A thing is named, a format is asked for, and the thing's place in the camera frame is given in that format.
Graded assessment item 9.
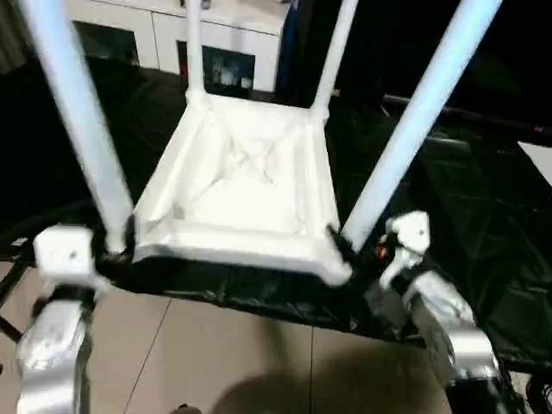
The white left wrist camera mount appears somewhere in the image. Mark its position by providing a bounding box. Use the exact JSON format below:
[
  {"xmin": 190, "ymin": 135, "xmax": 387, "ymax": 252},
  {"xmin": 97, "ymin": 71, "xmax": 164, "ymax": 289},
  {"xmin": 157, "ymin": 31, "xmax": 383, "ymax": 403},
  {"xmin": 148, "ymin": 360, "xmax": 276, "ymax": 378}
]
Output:
[{"xmin": 32, "ymin": 223, "xmax": 112, "ymax": 297}]

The black metal rail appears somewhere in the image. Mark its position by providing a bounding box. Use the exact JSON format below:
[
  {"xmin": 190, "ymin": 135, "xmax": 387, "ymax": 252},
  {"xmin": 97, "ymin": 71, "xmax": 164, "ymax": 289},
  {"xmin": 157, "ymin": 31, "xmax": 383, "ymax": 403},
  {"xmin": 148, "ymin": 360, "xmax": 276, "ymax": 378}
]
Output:
[{"xmin": 381, "ymin": 93, "xmax": 552, "ymax": 146}]

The blue vertical panel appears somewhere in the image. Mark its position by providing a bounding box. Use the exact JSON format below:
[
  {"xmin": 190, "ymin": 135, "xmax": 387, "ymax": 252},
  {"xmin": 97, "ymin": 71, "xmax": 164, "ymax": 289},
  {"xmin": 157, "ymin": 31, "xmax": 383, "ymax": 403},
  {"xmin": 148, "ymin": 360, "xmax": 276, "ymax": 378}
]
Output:
[{"xmin": 282, "ymin": 0, "xmax": 305, "ymax": 94}]

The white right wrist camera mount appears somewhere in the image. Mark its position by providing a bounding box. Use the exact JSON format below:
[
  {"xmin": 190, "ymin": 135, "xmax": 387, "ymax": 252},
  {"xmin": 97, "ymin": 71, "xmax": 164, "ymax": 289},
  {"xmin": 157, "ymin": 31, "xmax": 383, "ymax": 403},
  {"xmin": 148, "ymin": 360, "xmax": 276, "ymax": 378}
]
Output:
[{"xmin": 378, "ymin": 210, "xmax": 432, "ymax": 291}]

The white plastic table leg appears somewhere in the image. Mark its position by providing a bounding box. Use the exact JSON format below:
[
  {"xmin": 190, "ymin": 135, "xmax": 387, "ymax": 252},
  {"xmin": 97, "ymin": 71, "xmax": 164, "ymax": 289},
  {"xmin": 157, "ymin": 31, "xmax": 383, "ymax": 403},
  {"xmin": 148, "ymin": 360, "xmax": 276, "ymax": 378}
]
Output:
[
  {"xmin": 184, "ymin": 0, "xmax": 213, "ymax": 105},
  {"xmin": 19, "ymin": 0, "xmax": 135, "ymax": 254},
  {"xmin": 309, "ymin": 0, "xmax": 360, "ymax": 116},
  {"xmin": 342, "ymin": 0, "xmax": 505, "ymax": 252}
]

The white flat board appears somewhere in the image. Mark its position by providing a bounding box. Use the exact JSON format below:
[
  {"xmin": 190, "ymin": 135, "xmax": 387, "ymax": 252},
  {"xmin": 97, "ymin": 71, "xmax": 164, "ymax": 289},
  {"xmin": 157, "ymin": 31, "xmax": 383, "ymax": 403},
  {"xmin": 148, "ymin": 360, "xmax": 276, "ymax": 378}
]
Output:
[{"xmin": 517, "ymin": 140, "xmax": 552, "ymax": 183}]

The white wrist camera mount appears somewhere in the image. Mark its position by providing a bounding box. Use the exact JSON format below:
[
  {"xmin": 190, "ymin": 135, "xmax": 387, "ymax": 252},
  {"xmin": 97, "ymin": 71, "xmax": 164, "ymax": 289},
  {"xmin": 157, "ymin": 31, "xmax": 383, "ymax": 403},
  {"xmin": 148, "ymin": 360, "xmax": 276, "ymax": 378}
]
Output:
[
  {"xmin": 32, "ymin": 223, "xmax": 112, "ymax": 297},
  {"xmin": 378, "ymin": 210, "xmax": 432, "ymax": 291}
]

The black work mat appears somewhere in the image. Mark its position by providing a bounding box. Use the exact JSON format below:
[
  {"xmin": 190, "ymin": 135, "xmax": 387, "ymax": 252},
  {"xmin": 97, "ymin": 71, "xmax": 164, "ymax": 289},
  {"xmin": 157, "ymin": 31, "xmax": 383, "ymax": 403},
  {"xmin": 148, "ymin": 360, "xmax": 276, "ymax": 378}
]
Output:
[{"xmin": 0, "ymin": 53, "xmax": 552, "ymax": 372}]

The black folding chair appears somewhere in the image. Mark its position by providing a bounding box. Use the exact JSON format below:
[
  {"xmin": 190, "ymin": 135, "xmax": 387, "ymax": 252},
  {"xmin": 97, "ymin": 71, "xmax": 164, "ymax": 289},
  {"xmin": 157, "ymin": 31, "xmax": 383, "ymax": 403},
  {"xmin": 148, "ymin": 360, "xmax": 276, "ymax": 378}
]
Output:
[{"xmin": 0, "ymin": 235, "xmax": 38, "ymax": 344}]

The white glass-door cabinet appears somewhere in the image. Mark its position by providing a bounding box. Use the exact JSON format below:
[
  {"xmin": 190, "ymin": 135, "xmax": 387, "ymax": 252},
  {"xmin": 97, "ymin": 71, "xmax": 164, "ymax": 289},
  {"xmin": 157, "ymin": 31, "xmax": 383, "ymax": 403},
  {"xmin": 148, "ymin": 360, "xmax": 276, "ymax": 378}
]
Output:
[{"xmin": 68, "ymin": 0, "xmax": 289, "ymax": 94}]

